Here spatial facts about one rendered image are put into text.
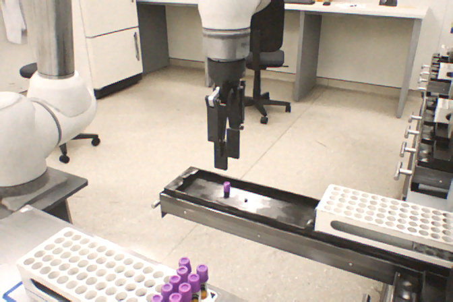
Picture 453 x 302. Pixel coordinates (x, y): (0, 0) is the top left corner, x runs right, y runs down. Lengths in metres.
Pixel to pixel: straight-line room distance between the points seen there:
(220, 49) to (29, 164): 0.62
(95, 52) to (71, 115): 2.79
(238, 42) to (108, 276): 0.45
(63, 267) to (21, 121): 0.53
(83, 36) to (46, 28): 2.82
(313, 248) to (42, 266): 0.47
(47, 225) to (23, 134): 0.33
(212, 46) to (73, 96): 0.58
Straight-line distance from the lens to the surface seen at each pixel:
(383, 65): 4.28
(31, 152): 1.12
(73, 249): 0.67
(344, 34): 4.29
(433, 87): 1.91
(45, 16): 1.15
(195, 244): 1.99
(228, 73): 0.74
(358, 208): 0.77
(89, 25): 3.91
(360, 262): 0.77
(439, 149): 1.18
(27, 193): 1.16
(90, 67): 4.02
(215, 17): 0.72
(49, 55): 1.18
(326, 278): 1.86
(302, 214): 0.83
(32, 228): 0.84
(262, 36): 3.19
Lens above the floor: 1.28
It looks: 27 degrees down
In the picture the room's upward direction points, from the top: straight up
